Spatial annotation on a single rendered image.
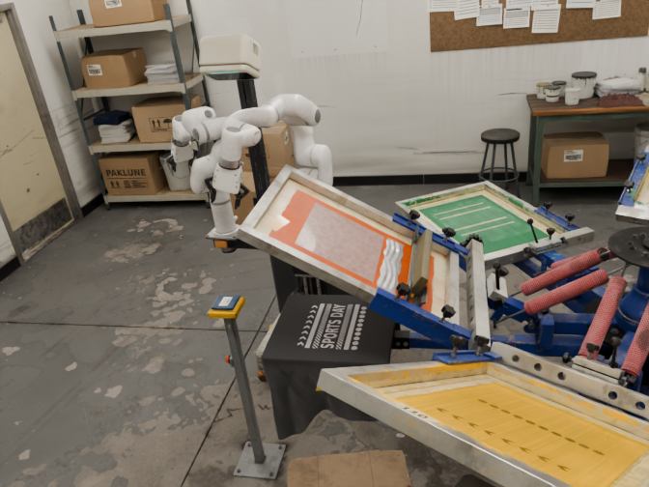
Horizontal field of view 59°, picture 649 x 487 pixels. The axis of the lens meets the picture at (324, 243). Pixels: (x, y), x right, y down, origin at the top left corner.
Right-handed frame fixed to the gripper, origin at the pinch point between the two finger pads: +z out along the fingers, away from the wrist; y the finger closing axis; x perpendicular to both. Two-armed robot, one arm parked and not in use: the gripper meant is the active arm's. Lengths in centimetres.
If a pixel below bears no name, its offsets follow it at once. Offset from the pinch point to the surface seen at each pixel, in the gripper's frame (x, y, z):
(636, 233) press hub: -9, -143, -25
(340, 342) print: 11, -54, 40
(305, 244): 14.7, -34.4, -0.2
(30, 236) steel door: -235, 257, 219
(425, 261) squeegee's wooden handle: 6, -76, -2
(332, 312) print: -9, -48, 42
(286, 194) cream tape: -12.0, -19.9, -3.6
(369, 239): -10, -55, 4
